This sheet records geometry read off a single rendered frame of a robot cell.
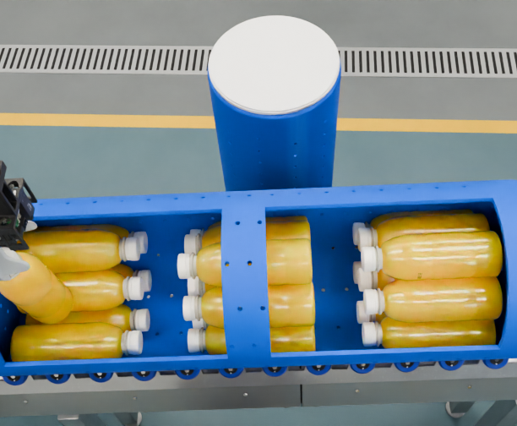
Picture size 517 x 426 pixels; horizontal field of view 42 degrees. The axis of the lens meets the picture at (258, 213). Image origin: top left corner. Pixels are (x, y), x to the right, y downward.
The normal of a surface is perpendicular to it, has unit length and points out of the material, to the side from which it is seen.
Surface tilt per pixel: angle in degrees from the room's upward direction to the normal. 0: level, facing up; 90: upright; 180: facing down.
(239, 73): 0
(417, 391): 70
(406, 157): 0
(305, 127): 90
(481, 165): 0
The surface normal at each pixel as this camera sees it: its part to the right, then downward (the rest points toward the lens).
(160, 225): 0.03, 0.68
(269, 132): -0.07, 0.85
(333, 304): -0.04, -0.47
